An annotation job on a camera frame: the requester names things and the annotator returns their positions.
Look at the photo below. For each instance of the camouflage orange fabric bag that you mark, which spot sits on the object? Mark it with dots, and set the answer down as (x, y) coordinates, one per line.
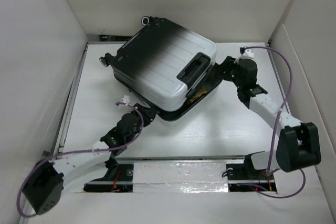
(202, 91)

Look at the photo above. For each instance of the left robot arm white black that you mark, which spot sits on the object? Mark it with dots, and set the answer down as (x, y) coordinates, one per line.
(44, 184)

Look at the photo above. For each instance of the silver taped mounting rail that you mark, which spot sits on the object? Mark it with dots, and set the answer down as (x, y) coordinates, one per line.
(211, 176)

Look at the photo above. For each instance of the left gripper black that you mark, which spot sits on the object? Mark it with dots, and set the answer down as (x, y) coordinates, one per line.
(147, 114)

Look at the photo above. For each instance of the white black hard-shell suitcase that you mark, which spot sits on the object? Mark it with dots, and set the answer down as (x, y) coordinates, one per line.
(164, 64)

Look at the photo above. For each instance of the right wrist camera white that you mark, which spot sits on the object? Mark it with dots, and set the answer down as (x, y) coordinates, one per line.
(246, 53)

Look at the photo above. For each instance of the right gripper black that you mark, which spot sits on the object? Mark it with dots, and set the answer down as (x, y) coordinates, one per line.
(228, 63)

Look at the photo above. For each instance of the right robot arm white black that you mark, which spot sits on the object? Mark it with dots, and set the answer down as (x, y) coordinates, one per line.
(294, 145)

